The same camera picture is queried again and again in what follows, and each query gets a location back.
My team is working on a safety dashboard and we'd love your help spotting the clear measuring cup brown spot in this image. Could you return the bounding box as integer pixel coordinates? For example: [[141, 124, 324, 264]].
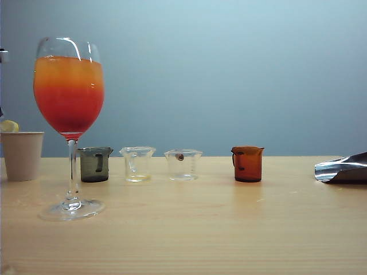
[[163, 148, 203, 182]]

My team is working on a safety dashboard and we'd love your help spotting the grey smoked small measuring cup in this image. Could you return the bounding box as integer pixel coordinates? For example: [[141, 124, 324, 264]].
[[77, 147, 114, 183]]

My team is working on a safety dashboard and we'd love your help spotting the clear measuring cup yellow residue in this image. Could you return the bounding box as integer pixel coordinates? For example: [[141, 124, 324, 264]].
[[119, 146, 157, 183]]

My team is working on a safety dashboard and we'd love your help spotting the amber small measuring cup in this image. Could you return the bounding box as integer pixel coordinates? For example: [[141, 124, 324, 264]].
[[231, 146, 265, 182]]

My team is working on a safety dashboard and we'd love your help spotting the wine glass with orange-red drink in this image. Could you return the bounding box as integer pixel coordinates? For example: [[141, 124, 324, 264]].
[[33, 36, 106, 222]]

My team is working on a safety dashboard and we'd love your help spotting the yellow lemon slice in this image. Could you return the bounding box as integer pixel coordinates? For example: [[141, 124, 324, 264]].
[[0, 120, 20, 133]]

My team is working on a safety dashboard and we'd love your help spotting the beige paper cup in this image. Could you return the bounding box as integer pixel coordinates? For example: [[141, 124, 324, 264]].
[[0, 131, 45, 182]]

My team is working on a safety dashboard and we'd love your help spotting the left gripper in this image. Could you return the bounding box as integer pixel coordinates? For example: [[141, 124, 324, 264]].
[[0, 48, 10, 119]]

